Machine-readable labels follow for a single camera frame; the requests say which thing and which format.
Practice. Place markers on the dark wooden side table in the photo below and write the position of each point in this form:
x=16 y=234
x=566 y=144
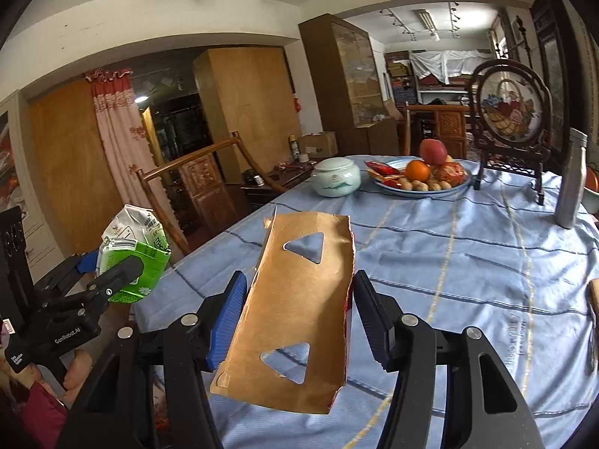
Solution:
x=262 y=196

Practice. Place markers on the silver metal bottle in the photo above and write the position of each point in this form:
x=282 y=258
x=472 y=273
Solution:
x=571 y=187

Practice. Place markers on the round embroidered table screen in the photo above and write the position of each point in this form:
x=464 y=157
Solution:
x=510 y=105

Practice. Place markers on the green white milk carton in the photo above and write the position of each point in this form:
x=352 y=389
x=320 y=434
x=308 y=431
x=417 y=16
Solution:
x=140 y=238

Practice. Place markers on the red snack packets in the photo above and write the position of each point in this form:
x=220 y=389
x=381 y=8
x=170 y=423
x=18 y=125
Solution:
x=383 y=170

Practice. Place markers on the dark glass door cabinet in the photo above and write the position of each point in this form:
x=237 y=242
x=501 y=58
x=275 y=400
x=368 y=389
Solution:
x=327 y=84

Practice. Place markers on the orange pan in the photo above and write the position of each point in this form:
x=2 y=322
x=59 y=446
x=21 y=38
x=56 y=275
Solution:
x=592 y=180

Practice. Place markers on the pale green ceramic jar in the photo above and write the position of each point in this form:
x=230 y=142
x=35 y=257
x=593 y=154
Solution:
x=336 y=177

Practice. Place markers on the spray can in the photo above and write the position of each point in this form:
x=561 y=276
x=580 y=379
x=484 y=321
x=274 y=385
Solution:
x=294 y=148

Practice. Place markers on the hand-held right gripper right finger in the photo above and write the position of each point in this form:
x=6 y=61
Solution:
x=374 y=322

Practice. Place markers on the cardboard box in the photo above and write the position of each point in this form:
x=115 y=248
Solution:
x=320 y=145

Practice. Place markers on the red apple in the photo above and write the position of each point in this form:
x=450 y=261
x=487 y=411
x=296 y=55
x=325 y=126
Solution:
x=433 y=150

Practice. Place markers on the brown cardboard piece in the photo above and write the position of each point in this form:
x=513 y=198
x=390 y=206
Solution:
x=290 y=308

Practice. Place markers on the tall dark carved cabinet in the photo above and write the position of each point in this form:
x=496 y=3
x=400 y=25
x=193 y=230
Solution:
x=557 y=56

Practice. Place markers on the red hanging ornament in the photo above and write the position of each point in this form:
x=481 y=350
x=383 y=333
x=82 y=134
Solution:
x=295 y=104

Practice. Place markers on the fluorescent ceiling lamp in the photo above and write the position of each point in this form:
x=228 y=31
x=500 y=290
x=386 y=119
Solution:
x=425 y=19

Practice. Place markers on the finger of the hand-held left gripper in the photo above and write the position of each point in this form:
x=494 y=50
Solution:
x=119 y=276
x=86 y=262

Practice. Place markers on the brown leather wallet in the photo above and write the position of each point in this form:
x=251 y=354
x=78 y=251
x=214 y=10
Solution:
x=595 y=304

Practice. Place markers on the white sheet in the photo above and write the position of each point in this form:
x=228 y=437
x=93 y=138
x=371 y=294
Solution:
x=449 y=63

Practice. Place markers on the pale green basin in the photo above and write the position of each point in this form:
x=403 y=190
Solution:
x=592 y=202

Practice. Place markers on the person's left hand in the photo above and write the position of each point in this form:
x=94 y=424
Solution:
x=77 y=372

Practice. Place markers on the red gold patterned pouch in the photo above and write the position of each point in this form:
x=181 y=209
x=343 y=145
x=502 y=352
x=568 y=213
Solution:
x=451 y=173

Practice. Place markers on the pile of walnuts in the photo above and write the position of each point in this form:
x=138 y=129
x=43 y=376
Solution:
x=423 y=185

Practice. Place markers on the person's left forearm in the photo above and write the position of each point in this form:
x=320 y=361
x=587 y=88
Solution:
x=32 y=416

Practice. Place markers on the light wooden wardrobe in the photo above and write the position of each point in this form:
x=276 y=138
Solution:
x=248 y=103

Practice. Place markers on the pink floral door curtain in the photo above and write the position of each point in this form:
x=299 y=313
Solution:
x=121 y=140

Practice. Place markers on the carved wooden chair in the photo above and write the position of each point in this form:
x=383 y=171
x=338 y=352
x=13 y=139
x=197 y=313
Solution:
x=449 y=126

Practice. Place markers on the blue rimmed fruit plate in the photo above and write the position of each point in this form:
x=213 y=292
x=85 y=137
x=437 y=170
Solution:
x=397 y=190

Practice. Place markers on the carved wooden armchair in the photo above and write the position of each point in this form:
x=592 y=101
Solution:
x=206 y=182

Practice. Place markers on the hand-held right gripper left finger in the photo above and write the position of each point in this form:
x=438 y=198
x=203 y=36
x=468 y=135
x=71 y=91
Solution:
x=227 y=327

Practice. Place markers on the orange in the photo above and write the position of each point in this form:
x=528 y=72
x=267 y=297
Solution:
x=417 y=170

